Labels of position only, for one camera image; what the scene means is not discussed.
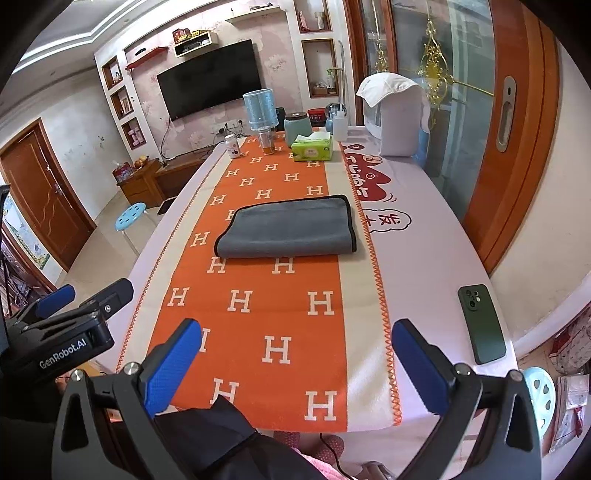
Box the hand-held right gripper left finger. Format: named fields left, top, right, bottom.
left=50, top=318, right=204, bottom=480

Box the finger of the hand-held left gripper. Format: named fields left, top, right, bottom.
left=9, top=284, right=76, bottom=325
left=76, top=278, right=135, bottom=325

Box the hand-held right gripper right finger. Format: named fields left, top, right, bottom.
left=392, top=318, right=542, bottom=480

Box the grey towel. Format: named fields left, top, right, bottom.
left=215, top=195, right=358, bottom=259

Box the dark green smartphone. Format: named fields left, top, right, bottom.
left=457, top=283, right=508, bottom=366

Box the round blue plastic stool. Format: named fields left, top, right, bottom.
left=115, top=202, right=158, bottom=257
left=522, top=366, right=557, bottom=445

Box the dark jacket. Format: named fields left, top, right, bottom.
left=151, top=395, right=325, bottom=480

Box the brown wooden door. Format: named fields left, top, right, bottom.
left=0, top=117, right=98, bottom=273

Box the pink printed tablecloth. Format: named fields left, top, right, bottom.
left=124, top=124, right=519, bottom=462

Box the orange patterned blanket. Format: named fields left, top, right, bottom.
left=115, top=131, right=403, bottom=433

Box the wooden television cabinet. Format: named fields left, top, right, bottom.
left=116, top=154, right=209, bottom=209

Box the pink fuzzy clothing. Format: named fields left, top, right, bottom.
left=272, top=431, right=398, bottom=480

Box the pile of plastic packets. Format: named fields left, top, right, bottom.
left=549, top=309, right=591, bottom=455

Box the glass jar with orange contents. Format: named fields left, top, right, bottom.
left=257, top=125, right=277, bottom=157

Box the blue translucent plastic container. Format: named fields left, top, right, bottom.
left=242, top=89, right=280, bottom=133

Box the white water dispenser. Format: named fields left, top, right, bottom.
left=362, top=76, right=426, bottom=158

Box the green tissue pack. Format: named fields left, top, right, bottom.
left=290, top=131, right=334, bottom=162

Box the teal jar with black lid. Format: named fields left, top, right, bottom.
left=283, top=112, right=311, bottom=148

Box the wooden sliding door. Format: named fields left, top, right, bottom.
left=462, top=0, right=581, bottom=278

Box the white squeeze bottle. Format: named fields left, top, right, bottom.
left=331, top=104, right=348, bottom=142

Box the white cloth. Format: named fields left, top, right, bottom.
left=355, top=72, right=424, bottom=110

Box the gold hanging ornament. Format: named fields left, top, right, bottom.
left=414, top=17, right=496, bottom=105

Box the black cable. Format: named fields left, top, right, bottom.
left=318, top=433, right=346, bottom=480

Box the black wall television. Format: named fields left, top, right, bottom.
left=156, top=39, right=263, bottom=122

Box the red wall shelf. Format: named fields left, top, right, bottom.
left=125, top=45, right=170, bottom=70

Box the white wall shelf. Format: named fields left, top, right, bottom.
left=172, top=30, right=219, bottom=57

